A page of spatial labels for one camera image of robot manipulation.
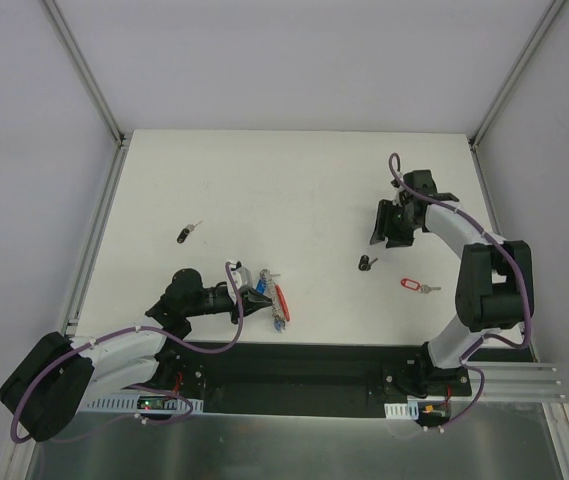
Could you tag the red handled keyring carabiner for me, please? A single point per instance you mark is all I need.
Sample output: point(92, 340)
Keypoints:
point(268, 286)

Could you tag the left grey cable duct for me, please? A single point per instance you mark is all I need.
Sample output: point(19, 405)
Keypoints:
point(145, 403)

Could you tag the left aluminium frame post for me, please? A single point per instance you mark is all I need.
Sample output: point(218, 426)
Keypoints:
point(64, 33)

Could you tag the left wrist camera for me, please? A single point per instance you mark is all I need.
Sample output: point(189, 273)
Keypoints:
point(239, 279)

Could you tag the aluminium frame post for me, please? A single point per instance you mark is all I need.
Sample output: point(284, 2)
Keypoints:
point(64, 33)
point(535, 40)

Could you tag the right grey cable duct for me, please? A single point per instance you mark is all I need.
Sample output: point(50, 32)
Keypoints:
point(402, 411)

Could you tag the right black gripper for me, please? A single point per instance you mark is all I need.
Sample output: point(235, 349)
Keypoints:
point(390, 223)

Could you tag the grey cable duct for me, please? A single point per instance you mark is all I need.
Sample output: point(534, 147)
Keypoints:
point(145, 403)
point(402, 411)

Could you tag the red tag key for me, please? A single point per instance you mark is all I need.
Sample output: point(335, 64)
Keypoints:
point(416, 286)

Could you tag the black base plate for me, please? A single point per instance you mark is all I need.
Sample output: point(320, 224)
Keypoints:
point(343, 381)

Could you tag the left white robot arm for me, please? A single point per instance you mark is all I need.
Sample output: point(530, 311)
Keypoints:
point(58, 376)

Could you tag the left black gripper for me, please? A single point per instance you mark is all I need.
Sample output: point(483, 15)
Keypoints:
point(239, 306)

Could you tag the black tag key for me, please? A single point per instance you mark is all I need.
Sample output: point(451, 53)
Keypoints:
point(186, 231)
point(365, 263)

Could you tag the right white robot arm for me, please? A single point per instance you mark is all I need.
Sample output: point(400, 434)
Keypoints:
point(494, 291)

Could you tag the aluminium front rail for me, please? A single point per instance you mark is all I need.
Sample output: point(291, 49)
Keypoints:
point(518, 382)

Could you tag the right aluminium frame post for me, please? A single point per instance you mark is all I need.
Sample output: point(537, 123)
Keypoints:
point(535, 40)

